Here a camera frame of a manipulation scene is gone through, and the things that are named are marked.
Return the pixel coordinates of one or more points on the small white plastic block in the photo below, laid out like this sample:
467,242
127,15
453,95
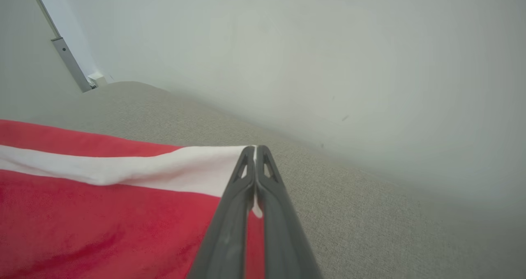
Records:
98,80

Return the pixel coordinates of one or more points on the red and white sports jersey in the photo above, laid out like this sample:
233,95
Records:
102,229

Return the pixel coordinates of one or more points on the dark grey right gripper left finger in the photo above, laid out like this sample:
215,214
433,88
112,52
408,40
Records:
226,238

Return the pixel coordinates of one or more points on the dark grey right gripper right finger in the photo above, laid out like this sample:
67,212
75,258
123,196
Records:
283,238

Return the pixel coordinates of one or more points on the grey metal rail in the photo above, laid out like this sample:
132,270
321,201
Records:
70,61

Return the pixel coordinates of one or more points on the grey fabric sofa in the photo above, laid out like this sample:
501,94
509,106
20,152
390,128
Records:
370,229

